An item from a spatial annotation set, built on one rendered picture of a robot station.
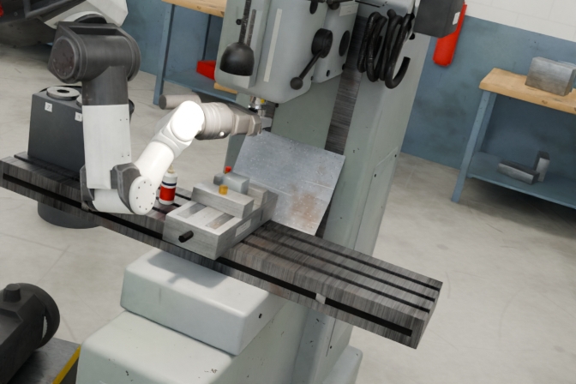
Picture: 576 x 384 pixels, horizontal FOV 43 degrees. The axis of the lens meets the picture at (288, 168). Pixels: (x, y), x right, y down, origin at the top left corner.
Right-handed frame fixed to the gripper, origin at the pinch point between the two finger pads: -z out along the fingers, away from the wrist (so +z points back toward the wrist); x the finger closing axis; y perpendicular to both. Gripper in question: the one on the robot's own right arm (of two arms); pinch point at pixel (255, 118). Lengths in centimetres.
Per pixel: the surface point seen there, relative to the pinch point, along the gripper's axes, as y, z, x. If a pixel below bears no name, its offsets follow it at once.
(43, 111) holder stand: 16, 29, 55
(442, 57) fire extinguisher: 32, -360, 188
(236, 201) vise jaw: 19.5, 6.1, -5.7
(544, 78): 21, -357, 103
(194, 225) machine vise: 23.7, 18.9, -6.6
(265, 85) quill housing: -11.4, 6.4, -7.9
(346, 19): -27.3, -22.2, -2.7
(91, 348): 52, 42, -6
